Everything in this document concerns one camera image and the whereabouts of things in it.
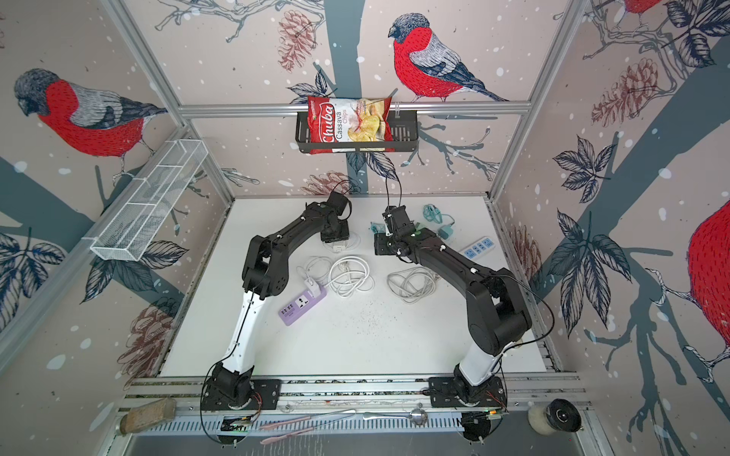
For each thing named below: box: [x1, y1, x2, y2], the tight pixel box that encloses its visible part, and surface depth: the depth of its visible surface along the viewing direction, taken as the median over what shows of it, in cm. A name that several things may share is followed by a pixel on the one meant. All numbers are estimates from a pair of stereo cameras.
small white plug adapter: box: [304, 277, 322, 299], surface depth 88 cm
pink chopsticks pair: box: [259, 408, 358, 445], surface depth 71 cm
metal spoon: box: [363, 408, 429, 426], surface depth 72 cm
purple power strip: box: [278, 285, 328, 326], surface depth 89 cm
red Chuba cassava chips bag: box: [307, 96, 395, 155], surface depth 90 cm
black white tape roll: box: [527, 398, 582, 436], surface depth 63 cm
